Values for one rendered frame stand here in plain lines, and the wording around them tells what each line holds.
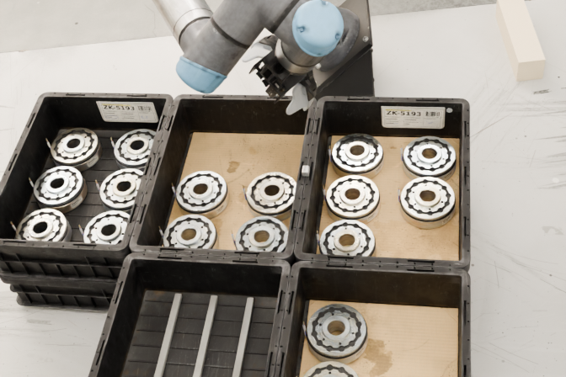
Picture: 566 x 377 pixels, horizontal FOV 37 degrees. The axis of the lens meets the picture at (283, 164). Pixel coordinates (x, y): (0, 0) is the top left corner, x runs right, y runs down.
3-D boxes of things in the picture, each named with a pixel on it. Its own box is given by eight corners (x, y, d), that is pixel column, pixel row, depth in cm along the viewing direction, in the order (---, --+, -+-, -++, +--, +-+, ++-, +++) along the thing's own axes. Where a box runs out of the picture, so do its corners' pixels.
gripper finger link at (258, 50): (226, 50, 155) (253, 61, 148) (250, 31, 157) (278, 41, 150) (233, 63, 157) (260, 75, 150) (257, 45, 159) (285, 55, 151)
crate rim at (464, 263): (318, 103, 174) (317, 95, 172) (469, 106, 169) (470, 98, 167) (294, 267, 149) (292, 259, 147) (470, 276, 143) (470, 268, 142)
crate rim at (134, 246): (177, 101, 179) (175, 93, 178) (318, 103, 174) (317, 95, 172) (130, 258, 154) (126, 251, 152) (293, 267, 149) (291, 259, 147)
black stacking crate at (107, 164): (58, 130, 192) (41, 93, 183) (185, 133, 187) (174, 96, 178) (-4, 278, 167) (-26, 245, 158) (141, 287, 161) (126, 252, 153)
